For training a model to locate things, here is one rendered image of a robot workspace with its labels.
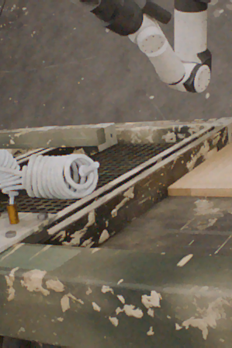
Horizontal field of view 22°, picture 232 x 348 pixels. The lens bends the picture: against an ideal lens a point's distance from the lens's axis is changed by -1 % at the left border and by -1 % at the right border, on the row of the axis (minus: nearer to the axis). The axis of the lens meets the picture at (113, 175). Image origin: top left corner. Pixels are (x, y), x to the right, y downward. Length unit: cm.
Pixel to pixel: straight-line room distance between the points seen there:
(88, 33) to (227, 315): 301
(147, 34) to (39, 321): 86
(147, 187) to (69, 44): 241
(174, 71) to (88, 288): 99
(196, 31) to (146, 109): 150
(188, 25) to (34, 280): 105
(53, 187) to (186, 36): 90
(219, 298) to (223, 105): 236
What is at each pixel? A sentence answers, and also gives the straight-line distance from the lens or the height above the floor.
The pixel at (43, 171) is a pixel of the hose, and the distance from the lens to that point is 85.
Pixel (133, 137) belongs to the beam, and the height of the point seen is 89.
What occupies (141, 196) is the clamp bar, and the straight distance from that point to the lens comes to 123.
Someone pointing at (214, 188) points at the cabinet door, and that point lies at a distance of 129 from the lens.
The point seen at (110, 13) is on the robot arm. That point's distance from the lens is 139.
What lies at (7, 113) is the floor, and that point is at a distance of 365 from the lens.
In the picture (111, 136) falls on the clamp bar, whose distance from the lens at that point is 199.
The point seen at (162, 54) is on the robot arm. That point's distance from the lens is 155.
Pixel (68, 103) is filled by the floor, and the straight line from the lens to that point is 339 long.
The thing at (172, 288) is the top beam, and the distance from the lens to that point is 65.
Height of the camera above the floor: 253
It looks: 56 degrees down
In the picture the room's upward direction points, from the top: 58 degrees counter-clockwise
